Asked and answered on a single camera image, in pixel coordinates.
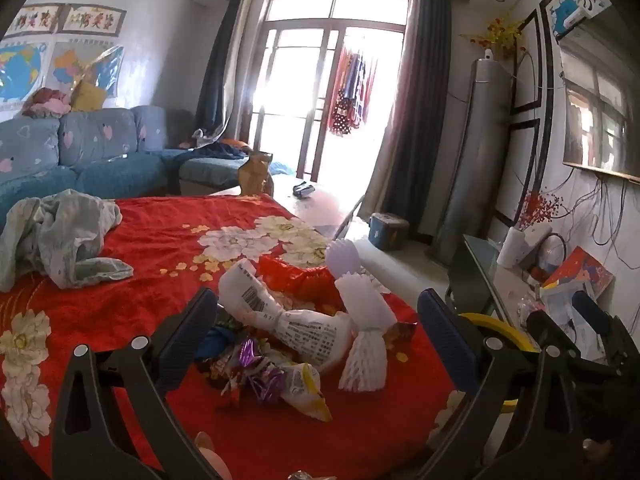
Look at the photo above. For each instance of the glass balcony door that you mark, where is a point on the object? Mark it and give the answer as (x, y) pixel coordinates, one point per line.
(300, 60)

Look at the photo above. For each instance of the hanging laundry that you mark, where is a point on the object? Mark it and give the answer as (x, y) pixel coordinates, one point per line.
(352, 90)

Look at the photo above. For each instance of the dark television cabinet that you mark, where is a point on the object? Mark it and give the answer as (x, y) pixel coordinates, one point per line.
(475, 270)

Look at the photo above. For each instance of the yellow cushion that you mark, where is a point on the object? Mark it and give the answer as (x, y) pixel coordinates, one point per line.
(87, 97)

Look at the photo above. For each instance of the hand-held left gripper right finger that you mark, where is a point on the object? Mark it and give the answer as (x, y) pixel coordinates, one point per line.
(445, 340)

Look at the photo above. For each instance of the blue sofa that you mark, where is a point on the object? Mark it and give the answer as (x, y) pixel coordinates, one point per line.
(100, 160)

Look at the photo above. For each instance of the white printed plastic bag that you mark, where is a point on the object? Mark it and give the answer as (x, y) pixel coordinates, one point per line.
(305, 335)

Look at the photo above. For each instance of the blue storage box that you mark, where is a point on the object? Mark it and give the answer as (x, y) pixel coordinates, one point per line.
(389, 230)

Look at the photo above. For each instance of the dark blue clothes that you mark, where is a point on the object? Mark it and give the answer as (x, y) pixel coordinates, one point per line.
(220, 150)

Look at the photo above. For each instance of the blue snack wrapper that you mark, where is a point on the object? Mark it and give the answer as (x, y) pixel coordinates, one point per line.
(215, 342)

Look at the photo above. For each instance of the yellow waste bin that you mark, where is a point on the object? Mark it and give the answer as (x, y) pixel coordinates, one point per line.
(505, 327)

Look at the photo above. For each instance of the wall television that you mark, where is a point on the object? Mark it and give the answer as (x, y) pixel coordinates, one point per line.
(600, 110)

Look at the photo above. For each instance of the printed newspaper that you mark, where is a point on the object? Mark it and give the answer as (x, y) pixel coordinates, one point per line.
(565, 305)

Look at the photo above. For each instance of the yellow white snack packet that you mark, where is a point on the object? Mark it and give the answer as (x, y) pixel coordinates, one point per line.
(305, 390)

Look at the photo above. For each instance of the blue white wall picture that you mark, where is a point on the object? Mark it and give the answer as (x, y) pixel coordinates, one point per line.
(575, 2)

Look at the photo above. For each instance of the small pale foam net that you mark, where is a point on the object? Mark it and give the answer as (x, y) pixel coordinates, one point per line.
(341, 260)

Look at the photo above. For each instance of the dark blue curtain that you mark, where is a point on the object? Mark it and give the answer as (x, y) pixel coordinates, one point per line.
(220, 70)

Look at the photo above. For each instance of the red book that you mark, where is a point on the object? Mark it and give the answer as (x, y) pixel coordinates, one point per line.
(580, 270)

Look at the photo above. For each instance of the orange paper bag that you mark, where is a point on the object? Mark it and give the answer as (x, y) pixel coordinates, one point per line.
(255, 172)

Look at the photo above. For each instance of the person's left hand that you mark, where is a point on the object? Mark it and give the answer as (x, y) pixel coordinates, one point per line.
(212, 460)

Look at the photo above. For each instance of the white coffee table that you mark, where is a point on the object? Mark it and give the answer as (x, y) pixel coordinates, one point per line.
(315, 205)

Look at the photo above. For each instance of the grey tower air conditioner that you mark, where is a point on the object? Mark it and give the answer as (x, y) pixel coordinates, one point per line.
(475, 160)

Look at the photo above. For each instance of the black remote control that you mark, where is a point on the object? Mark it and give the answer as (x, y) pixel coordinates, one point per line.
(303, 190)

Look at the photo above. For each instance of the country map poster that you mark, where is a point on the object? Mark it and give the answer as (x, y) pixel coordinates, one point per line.
(75, 65)

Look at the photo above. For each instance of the red floral blanket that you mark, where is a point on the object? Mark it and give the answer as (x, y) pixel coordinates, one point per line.
(160, 240)

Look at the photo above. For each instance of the red plastic bag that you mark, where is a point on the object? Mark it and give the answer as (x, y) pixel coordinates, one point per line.
(295, 275)

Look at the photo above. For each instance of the framed embroidery picture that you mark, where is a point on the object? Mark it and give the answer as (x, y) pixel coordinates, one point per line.
(35, 20)
(95, 19)

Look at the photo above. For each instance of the pale green garment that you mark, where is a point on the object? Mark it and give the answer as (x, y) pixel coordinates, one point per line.
(60, 235)

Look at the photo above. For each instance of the dark grey curtain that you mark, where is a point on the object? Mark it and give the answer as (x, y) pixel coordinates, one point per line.
(415, 110)

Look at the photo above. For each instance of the world map poster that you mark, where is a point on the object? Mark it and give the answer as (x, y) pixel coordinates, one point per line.
(17, 70)

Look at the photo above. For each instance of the white foam fruit net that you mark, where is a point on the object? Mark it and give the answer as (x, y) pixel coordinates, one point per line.
(365, 305)

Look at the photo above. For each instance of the brown foil wrapper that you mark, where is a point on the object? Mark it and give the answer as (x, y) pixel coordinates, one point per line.
(402, 335)

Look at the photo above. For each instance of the red berry branches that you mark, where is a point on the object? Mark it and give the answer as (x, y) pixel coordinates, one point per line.
(537, 207)

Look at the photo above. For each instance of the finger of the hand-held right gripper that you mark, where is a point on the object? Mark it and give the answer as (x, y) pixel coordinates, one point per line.
(555, 335)
(592, 310)

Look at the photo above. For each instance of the pink clothes pile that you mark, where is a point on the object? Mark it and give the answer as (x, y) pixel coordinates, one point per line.
(47, 102)

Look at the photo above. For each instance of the yellow red artificial flowers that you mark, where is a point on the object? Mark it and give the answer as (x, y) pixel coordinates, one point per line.
(495, 35)

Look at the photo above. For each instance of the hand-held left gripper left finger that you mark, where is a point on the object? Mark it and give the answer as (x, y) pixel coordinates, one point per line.
(187, 345)

